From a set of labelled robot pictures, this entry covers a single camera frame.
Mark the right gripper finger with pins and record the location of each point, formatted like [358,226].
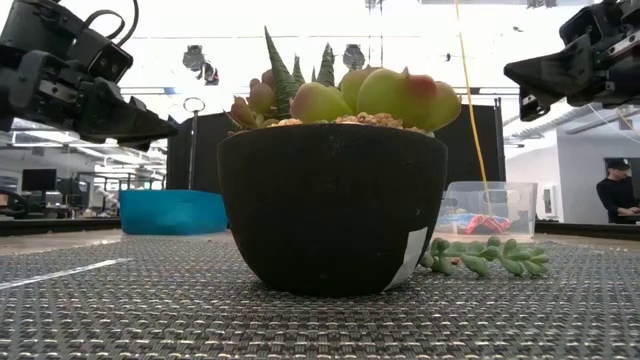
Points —
[531,107]
[555,75]

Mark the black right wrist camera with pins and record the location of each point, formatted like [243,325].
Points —
[580,25]

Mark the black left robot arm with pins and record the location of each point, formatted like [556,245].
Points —
[35,25]

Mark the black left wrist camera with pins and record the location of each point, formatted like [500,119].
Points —
[102,57]

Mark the teal plastic bin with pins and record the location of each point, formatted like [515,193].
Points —
[170,212]

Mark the clear plastic bin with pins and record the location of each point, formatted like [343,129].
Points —
[520,200]

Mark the black computer monitor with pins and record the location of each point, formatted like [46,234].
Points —
[39,180]

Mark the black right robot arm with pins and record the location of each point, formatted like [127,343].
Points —
[631,12]

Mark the white paper strip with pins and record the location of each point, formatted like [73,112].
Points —
[60,274]

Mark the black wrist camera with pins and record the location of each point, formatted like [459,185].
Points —
[102,57]
[580,25]

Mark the succulent plant in black pot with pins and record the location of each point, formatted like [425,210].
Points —
[330,210]

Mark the black room divider panel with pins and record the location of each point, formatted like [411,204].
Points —
[475,150]

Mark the grey woven placemat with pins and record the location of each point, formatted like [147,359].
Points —
[150,325]

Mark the person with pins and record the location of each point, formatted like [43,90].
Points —
[617,195]

